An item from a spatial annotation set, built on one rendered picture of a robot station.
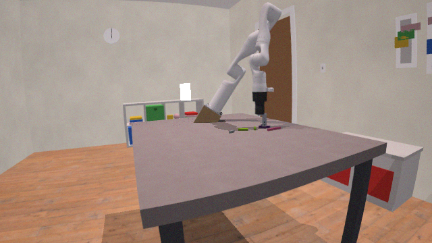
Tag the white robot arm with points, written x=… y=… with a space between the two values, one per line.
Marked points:
x=260 y=38

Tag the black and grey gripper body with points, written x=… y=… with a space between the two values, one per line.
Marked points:
x=259 y=96

